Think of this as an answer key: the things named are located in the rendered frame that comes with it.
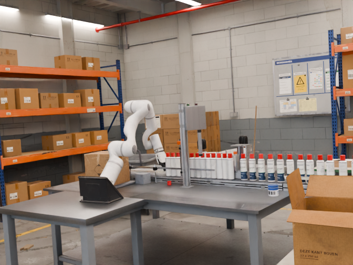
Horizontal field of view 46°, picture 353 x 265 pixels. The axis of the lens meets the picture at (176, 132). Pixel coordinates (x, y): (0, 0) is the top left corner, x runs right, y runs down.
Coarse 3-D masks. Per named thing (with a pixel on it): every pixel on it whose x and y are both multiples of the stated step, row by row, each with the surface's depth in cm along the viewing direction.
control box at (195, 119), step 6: (186, 108) 330; (192, 108) 332; (198, 108) 333; (204, 108) 335; (186, 114) 330; (192, 114) 332; (198, 114) 333; (204, 114) 335; (186, 120) 330; (192, 120) 332; (198, 120) 334; (204, 120) 335; (186, 126) 331; (192, 126) 332; (198, 126) 334; (204, 126) 335
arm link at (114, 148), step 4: (112, 144) 324; (116, 144) 323; (120, 144) 321; (108, 148) 323; (112, 148) 322; (116, 148) 322; (112, 152) 319; (116, 152) 322; (120, 152) 321; (112, 156) 315; (116, 156) 315; (108, 160) 315; (112, 160) 312; (116, 160) 312; (120, 160) 314; (120, 164) 313
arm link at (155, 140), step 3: (153, 135) 372; (156, 135) 372; (150, 138) 373; (153, 138) 371; (156, 138) 371; (159, 138) 374; (150, 141) 371; (153, 141) 371; (156, 141) 371; (159, 141) 372; (153, 144) 370; (156, 144) 370; (159, 144) 371; (153, 147) 371; (156, 147) 370; (159, 147) 370
